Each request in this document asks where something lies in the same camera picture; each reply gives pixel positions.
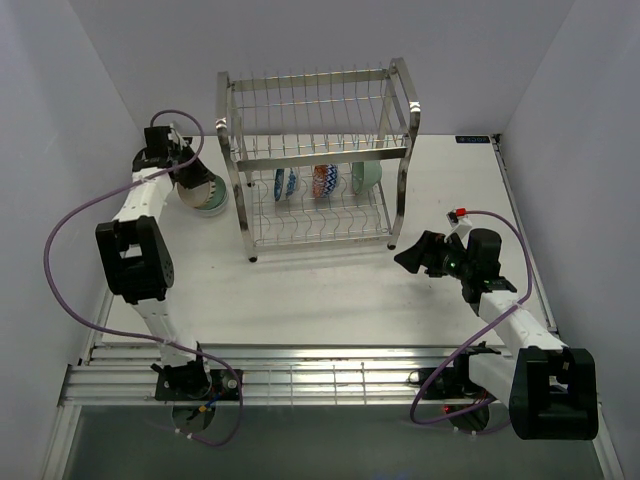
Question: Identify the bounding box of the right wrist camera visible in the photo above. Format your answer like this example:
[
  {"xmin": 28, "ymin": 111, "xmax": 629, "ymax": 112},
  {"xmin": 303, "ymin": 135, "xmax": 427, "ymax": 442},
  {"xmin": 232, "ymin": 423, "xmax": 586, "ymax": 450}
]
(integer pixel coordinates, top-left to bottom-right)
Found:
[{"xmin": 445, "ymin": 208, "xmax": 473, "ymax": 243}]

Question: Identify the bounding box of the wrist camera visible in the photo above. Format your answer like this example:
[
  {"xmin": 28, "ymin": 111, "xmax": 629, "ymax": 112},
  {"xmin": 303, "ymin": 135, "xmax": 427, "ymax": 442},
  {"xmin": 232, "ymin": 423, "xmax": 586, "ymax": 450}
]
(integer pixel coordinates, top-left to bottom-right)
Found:
[
  {"xmin": 445, "ymin": 208, "xmax": 473, "ymax": 243},
  {"xmin": 144, "ymin": 123, "xmax": 193, "ymax": 148}
]

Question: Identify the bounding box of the aluminium frame rail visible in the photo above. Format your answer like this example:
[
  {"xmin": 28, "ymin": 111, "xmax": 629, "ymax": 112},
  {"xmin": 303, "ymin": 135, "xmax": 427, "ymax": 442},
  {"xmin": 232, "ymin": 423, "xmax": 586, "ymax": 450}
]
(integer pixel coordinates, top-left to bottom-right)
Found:
[{"xmin": 60, "ymin": 344, "xmax": 453, "ymax": 406}]

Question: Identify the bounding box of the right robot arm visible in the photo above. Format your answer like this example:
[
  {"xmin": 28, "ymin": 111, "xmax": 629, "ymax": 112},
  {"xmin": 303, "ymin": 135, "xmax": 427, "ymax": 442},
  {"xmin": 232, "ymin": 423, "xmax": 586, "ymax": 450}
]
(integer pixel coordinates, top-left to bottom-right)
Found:
[{"xmin": 394, "ymin": 228, "xmax": 599, "ymax": 440}]

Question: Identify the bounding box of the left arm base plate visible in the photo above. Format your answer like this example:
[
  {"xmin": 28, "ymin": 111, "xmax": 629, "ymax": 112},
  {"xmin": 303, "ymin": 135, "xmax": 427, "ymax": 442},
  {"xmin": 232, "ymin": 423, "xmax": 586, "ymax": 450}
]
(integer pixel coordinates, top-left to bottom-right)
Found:
[{"xmin": 153, "ymin": 369, "xmax": 244, "ymax": 402}]

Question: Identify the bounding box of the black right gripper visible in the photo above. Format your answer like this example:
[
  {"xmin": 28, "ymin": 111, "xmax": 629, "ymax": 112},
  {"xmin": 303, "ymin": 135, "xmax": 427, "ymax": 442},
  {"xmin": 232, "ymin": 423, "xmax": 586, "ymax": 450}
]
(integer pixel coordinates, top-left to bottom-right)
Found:
[{"xmin": 394, "ymin": 230, "xmax": 474, "ymax": 281}]

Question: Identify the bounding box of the stainless steel dish rack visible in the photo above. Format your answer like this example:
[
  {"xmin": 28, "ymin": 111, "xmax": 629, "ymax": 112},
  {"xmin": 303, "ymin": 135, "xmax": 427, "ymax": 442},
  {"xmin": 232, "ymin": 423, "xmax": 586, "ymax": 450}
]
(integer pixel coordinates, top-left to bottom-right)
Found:
[{"xmin": 215, "ymin": 57, "xmax": 421, "ymax": 261}]

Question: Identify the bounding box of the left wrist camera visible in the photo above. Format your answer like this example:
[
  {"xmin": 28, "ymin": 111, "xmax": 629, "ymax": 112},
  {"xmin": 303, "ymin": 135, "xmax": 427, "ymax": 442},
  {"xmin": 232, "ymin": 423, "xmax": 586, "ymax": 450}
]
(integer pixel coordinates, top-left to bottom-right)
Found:
[{"xmin": 144, "ymin": 123, "xmax": 193, "ymax": 148}]

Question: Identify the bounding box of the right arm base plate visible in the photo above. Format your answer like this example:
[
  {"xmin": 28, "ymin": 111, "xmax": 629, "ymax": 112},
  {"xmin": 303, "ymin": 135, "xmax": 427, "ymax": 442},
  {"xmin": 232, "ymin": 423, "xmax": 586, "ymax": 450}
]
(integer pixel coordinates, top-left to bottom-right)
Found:
[{"xmin": 408, "ymin": 341, "xmax": 510, "ymax": 435}]

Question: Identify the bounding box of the blue patterned white bowl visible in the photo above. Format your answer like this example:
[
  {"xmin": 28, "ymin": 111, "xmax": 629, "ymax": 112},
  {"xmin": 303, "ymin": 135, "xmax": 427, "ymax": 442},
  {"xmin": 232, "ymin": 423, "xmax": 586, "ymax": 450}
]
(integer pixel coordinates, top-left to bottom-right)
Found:
[{"xmin": 273, "ymin": 168, "xmax": 300, "ymax": 202}]

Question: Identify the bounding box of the white ceramic bowl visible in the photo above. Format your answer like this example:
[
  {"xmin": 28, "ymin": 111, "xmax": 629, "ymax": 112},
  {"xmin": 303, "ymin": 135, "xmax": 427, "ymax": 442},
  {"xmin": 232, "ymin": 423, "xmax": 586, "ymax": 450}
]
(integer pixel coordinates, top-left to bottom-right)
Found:
[{"xmin": 194, "ymin": 192, "xmax": 229, "ymax": 217}]

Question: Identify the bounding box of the pale green bowl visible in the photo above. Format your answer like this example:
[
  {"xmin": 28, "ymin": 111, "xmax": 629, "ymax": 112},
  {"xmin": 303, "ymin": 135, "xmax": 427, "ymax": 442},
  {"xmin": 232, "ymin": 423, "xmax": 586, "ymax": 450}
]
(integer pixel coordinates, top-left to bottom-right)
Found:
[{"xmin": 351, "ymin": 160, "xmax": 382, "ymax": 195}]

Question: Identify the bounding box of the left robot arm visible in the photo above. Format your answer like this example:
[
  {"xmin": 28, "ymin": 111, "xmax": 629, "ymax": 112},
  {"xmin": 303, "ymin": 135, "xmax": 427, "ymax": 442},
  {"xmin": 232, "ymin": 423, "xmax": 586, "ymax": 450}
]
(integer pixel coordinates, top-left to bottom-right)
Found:
[{"xmin": 95, "ymin": 124, "xmax": 228, "ymax": 400}]

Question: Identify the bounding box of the red blue zigzag bowl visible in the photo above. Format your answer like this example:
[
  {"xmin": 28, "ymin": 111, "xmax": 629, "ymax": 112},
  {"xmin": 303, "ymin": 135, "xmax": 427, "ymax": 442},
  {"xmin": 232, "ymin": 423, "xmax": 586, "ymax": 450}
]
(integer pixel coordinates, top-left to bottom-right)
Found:
[{"xmin": 312, "ymin": 164, "xmax": 340, "ymax": 199}]

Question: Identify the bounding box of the light green ceramic bowl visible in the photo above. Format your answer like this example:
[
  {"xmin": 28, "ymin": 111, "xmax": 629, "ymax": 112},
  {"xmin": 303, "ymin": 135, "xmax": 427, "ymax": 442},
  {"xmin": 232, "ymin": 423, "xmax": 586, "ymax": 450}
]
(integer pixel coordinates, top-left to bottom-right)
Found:
[{"xmin": 197, "ymin": 175, "xmax": 227, "ymax": 211}]

